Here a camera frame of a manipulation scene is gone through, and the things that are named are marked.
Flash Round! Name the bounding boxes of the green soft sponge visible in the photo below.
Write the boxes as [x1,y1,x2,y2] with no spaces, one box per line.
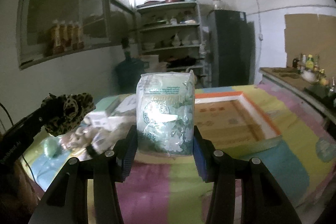
[43,136,63,159]

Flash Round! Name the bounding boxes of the pink plush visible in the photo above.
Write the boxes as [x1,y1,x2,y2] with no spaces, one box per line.
[60,126,126,154]

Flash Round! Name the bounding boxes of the leopard print soft slipper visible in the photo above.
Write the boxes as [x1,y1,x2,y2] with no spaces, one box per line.
[41,93,96,136]

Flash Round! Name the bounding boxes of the green floral tissue pack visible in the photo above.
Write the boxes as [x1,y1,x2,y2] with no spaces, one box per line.
[136,70,195,157]

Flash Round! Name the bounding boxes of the orange rimmed cardboard tray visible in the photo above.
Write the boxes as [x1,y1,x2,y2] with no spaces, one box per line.
[194,92,282,157]

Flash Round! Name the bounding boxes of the mint green white box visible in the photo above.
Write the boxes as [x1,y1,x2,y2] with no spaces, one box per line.
[93,94,137,116]

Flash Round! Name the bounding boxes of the colourful cartoon bed sheet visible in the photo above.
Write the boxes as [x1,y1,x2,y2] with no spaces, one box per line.
[30,86,335,223]

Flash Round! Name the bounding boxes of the blue water jug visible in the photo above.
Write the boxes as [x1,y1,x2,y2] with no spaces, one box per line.
[115,38,145,94]

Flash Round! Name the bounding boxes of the metal kitchen shelf rack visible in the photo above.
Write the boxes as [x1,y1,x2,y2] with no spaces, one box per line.
[137,1,209,87]

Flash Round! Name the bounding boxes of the black refrigerator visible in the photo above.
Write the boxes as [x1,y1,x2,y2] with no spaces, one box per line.
[207,10,253,88]

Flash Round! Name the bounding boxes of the orange bottles on sill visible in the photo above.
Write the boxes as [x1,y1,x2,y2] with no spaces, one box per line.
[49,20,84,55]

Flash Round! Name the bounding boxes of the counter with condiment bottles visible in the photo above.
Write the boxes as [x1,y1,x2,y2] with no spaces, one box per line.
[259,67,335,123]

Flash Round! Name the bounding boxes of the glass jar on refrigerator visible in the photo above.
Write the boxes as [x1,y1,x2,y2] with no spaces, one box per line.
[212,0,224,10]

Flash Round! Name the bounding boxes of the black cable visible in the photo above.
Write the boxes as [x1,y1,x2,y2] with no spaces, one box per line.
[0,101,38,183]

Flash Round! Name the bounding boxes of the cardboard sheet on wall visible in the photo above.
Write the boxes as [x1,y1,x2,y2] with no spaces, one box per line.
[284,14,336,75]

